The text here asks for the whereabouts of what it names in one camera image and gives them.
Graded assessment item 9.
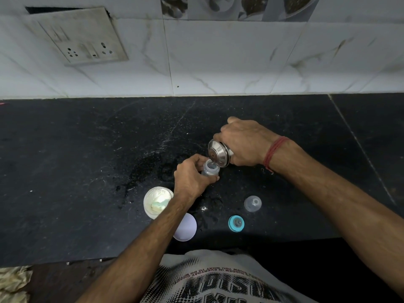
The person's right hand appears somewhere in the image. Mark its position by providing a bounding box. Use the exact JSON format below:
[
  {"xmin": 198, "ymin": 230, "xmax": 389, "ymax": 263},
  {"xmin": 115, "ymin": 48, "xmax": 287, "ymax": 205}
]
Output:
[{"xmin": 213, "ymin": 116, "xmax": 281, "ymax": 167}]

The person's left hand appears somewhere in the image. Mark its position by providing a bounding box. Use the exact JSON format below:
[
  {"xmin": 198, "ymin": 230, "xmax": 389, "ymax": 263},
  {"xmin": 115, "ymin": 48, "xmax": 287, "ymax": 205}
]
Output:
[{"xmin": 173, "ymin": 153, "xmax": 220, "ymax": 202}]

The clear baby bottle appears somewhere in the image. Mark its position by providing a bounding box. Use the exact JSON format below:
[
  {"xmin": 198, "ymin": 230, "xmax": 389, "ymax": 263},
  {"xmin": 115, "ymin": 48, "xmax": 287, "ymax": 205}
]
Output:
[{"xmin": 201, "ymin": 158, "xmax": 220, "ymax": 179}]

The steel cup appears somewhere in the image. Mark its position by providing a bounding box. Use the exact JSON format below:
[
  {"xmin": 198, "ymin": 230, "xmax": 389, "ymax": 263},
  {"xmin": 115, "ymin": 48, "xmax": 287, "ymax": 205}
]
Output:
[{"xmin": 207, "ymin": 139, "xmax": 234, "ymax": 168}]

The person's right forearm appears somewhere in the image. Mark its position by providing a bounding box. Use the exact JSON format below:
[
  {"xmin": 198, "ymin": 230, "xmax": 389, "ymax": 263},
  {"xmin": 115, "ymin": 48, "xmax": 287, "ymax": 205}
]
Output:
[{"xmin": 267, "ymin": 139, "xmax": 404, "ymax": 301}]

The person's left forearm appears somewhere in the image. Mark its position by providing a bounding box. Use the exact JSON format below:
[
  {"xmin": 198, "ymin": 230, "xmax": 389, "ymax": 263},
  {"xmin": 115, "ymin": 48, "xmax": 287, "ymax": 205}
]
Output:
[{"xmin": 75, "ymin": 189, "xmax": 203, "ymax": 303}]

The clear dome bottle cap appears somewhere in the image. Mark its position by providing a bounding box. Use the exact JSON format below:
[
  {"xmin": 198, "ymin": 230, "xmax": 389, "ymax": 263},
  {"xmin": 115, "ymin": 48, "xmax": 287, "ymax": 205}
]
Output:
[{"xmin": 244, "ymin": 195, "xmax": 262, "ymax": 213}]

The red thread wristband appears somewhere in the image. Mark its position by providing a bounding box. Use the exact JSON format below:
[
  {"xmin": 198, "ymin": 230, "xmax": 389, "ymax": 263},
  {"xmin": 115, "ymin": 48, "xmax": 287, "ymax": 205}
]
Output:
[{"xmin": 263, "ymin": 136, "xmax": 290, "ymax": 174}]

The white round lid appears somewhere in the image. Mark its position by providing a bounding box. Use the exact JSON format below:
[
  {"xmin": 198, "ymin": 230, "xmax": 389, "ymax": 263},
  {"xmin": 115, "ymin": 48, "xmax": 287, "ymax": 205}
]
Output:
[{"xmin": 173, "ymin": 213, "xmax": 198, "ymax": 242}]

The green measuring scoop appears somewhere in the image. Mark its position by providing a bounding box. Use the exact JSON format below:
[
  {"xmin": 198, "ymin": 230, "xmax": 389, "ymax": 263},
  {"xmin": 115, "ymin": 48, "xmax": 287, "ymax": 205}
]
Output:
[{"xmin": 150, "ymin": 199, "xmax": 171, "ymax": 212}]

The white powder container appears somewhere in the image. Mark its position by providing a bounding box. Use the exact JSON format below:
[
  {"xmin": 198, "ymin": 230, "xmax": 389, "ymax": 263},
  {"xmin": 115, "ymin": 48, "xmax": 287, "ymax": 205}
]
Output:
[{"xmin": 143, "ymin": 186, "xmax": 174, "ymax": 220}]

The white printed shirt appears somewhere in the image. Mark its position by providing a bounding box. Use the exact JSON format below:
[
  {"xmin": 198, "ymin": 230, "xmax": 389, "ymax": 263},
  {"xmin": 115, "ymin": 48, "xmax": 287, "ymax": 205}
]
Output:
[{"xmin": 140, "ymin": 249, "xmax": 318, "ymax": 303}]

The crumpled beige cloth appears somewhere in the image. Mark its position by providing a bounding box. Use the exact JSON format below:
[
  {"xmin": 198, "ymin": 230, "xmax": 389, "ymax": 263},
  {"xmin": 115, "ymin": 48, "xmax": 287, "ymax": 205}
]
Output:
[{"xmin": 0, "ymin": 265, "xmax": 34, "ymax": 303}]

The teal bottle nipple ring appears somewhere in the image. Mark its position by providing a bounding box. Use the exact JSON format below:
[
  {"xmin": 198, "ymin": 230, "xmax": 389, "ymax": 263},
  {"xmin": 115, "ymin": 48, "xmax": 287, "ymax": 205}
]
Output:
[{"xmin": 228, "ymin": 215, "xmax": 245, "ymax": 233}]

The white wall switch socket plate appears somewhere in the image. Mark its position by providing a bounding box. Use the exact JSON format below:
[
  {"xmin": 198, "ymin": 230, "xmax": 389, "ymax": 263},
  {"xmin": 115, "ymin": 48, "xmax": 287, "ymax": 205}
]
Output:
[{"xmin": 29, "ymin": 6, "xmax": 129, "ymax": 65}]

